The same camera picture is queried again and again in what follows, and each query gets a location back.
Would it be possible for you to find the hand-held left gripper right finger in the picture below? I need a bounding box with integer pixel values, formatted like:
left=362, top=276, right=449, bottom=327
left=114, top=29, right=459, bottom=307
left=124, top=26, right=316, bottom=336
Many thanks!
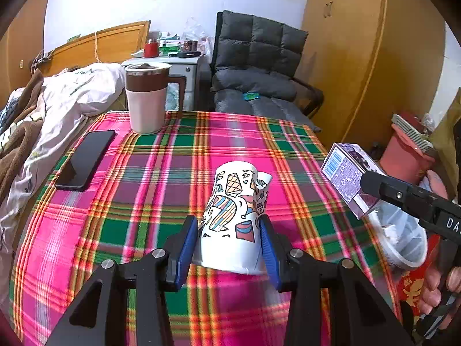
left=258, top=214, right=415, bottom=346

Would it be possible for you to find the white quilt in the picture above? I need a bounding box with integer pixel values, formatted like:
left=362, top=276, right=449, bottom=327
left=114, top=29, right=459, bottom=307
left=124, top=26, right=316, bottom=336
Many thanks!
left=0, top=63, right=126, bottom=253

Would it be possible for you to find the person's right hand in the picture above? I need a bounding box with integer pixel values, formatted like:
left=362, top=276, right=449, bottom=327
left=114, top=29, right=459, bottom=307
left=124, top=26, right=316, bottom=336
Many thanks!
left=418, top=265, right=461, bottom=316

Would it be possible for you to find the purple white drink carton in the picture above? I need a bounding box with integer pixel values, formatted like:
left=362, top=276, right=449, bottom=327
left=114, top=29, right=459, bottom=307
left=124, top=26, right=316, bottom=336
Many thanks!
left=320, top=142, right=388, bottom=220

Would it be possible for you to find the patterned paper cup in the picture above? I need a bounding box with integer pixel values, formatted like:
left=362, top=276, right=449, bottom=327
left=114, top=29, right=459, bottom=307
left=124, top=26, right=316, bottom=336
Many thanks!
left=192, top=161, right=272, bottom=275

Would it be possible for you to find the white brown lidded mug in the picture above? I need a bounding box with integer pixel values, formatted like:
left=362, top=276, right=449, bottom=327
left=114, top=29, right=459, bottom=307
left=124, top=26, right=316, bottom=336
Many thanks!
left=124, top=62, right=186, bottom=135

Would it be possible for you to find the striped box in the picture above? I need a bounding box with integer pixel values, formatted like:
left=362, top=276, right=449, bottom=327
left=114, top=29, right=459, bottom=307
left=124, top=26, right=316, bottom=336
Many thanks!
left=391, top=113, right=434, bottom=152

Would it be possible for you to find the brown blanket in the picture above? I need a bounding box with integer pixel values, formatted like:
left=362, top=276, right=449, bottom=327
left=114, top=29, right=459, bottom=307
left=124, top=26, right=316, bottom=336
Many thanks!
left=0, top=68, right=46, bottom=202

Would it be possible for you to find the pale blue bin liner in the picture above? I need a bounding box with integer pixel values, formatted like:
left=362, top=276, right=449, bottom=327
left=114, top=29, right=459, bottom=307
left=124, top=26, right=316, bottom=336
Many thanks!
left=375, top=205, right=427, bottom=260

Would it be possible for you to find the wooden bed headboard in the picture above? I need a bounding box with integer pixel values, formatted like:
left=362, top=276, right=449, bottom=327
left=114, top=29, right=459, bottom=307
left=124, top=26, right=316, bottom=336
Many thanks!
left=39, top=20, right=152, bottom=78

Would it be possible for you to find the black office chair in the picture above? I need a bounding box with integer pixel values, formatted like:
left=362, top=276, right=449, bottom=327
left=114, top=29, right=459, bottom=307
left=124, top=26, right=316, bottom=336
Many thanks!
left=209, top=10, right=325, bottom=132

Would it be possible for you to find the clear plastic bag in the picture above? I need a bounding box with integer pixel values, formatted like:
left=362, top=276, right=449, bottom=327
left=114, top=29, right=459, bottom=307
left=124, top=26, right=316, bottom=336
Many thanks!
left=182, top=18, right=207, bottom=42

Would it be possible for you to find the white round trash bin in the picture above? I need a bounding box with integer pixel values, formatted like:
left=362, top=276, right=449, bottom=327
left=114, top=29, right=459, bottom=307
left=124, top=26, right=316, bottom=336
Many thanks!
left=367, top=202, right=429, bottom=269

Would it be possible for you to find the power strip with cables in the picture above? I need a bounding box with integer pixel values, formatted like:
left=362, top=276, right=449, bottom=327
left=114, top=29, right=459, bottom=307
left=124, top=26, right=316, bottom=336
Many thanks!
left=29, top=50, right=54, bottom=71

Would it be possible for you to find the white bedside table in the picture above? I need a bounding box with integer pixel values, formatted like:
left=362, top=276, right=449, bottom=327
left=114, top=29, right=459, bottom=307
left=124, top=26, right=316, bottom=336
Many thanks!
left=120, top=54, right=209, bottom=110

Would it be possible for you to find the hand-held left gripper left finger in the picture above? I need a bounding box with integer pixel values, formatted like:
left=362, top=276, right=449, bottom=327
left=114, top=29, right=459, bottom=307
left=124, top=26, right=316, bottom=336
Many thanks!
left=45, top=215, right=199, bottom=346

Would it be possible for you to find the black smartphone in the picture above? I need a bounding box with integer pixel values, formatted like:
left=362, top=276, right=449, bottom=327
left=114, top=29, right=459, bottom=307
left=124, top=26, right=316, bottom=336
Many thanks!
left=55, top=130, right=116, bottom=191

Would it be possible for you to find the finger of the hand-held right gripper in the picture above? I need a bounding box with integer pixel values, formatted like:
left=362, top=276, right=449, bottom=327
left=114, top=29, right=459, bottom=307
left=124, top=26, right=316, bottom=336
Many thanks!
left=360, top=170, right=440, bottom=224

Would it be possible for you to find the pink bucket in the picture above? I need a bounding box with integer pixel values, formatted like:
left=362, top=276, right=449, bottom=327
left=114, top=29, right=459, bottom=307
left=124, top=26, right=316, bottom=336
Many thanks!
left=380, top=126, right=436, bottom=184

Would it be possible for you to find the red box gold print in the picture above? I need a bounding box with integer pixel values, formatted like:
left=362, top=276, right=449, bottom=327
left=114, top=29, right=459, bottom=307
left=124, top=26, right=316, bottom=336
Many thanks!
left=396, top=234, right=443, bottom=307

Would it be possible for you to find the grey quilted chair cushion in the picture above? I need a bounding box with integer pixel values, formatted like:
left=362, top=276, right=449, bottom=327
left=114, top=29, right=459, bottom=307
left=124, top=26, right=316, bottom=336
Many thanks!
left=211, top=10, right=321, bottom=132

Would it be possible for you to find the red thermos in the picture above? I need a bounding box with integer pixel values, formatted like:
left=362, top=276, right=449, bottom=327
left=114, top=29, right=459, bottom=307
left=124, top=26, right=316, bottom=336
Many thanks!
left=144, top=38, right=160, bottom=58

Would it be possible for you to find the pale green plastic bag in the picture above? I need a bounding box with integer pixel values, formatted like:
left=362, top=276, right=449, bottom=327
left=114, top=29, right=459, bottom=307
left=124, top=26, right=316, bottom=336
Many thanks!
left=166, top=84, right=181, bottom=110

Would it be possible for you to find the plaid tablecloth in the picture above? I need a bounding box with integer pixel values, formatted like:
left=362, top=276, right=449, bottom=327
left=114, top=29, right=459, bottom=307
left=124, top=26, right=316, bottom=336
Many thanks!
left=9, top=110, right=402, bottom=346

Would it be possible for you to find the large wooden wardrobe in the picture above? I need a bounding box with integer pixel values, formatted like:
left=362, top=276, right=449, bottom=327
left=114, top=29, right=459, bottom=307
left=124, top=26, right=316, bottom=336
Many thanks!
left=301, top=0, right=447, bottom=148

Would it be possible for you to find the pale blue cylindrical container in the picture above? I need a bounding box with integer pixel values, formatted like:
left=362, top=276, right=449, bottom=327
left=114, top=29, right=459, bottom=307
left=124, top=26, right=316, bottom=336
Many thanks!
left=418, top=171, right=451, bottom=199

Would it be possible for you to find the gold patterned bag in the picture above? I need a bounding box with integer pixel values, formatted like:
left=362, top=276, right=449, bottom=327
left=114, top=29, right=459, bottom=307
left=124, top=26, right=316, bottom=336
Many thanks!
left=430, top=90, right=461, bottom=199

